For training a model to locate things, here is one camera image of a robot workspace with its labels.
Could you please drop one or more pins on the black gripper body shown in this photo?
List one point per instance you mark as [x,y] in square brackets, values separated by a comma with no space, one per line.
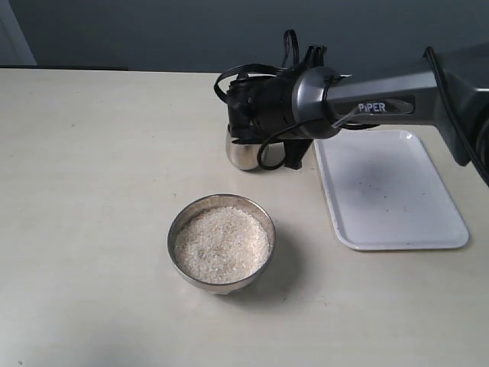
[267,107]

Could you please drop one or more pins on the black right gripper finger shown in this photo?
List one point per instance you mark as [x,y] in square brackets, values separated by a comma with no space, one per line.
[295,151]

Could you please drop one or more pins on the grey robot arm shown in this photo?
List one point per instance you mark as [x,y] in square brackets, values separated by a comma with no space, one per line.
[310,101]

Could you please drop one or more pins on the small steel cup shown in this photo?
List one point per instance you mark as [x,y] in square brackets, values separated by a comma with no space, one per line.
[244,157]

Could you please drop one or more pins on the steel bowl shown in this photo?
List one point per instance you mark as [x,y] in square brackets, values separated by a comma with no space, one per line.
[214,201]

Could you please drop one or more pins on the white plastic tray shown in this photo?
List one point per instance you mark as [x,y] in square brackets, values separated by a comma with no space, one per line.
[384,193]

